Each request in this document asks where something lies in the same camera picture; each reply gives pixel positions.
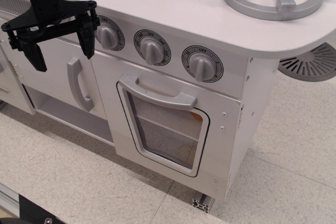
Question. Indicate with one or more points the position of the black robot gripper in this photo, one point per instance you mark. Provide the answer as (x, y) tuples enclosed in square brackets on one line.
[(47, 19)]

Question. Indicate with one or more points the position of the grey oven door handle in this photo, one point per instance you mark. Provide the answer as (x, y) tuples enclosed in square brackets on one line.
[(181, 101)]

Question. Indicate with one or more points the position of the white toy oven door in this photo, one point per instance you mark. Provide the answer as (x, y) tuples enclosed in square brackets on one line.
[(193, 147)]

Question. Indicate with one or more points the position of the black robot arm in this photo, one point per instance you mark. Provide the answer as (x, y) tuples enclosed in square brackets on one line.
[(48, 19)]

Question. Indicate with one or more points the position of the grey left stove knob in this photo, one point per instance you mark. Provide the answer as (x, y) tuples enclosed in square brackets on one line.
[(109, 34)]

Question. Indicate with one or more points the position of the grey stove knob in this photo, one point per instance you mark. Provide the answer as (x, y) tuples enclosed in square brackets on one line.
[(152, 48), (202, 64), (109, 34)]

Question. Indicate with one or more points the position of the grey middle stove knob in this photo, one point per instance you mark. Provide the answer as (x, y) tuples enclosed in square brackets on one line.
[(152, 48)]

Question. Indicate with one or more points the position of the white toy kitchen cabinet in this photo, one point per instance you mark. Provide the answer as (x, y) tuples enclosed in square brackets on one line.
[(250, 50)]

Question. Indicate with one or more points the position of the grey right stove knob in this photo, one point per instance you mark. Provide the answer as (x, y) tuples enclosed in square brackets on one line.
[(202, 64)]

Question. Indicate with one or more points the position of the black mounting plate with screw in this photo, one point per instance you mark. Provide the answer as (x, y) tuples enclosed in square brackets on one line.
[(33, 213)]

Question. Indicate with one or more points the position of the grey slotted round disc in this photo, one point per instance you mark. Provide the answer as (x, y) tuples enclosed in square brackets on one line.
[(312, 66)]

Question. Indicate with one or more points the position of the grey cupboard door handle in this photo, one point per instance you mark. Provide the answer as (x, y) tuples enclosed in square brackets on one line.
[(73, 70)]

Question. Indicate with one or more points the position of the aluminium frame rail corner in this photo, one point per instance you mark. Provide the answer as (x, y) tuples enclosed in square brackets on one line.
[(10, 201)]

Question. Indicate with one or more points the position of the aluminium extrusion rail under oven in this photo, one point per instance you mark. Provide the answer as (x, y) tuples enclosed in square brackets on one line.
[(203, 202)]

